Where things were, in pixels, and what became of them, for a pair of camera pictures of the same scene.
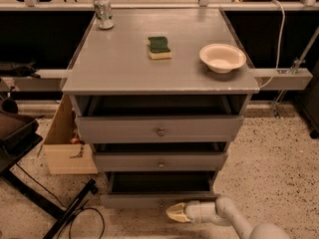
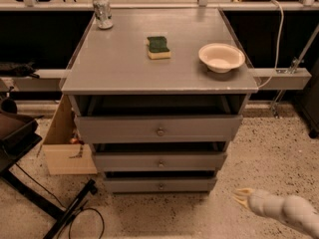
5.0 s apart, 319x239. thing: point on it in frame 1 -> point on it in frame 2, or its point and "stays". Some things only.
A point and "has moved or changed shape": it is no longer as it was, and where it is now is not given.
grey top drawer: x=159 y=128 stays
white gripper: x=193 y=211 -> x=258 y=200
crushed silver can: x=103 y=9 stays
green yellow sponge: x=159 y=48 stays
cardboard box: x=65 y=151 stays
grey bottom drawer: x=157 y=189 has moved or changed shape
